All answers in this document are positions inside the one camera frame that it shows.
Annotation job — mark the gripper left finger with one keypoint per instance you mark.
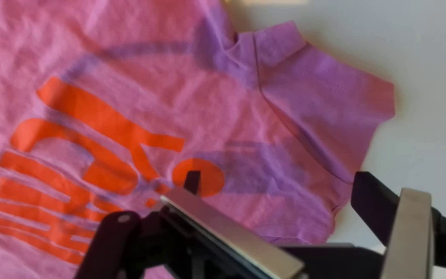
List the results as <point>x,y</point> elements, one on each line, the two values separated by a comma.
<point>192,236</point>

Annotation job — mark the pink t-shirt with orange print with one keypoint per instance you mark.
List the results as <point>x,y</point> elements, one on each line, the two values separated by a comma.
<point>149,116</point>

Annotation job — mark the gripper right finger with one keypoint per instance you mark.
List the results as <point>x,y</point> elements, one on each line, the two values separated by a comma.
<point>409,228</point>

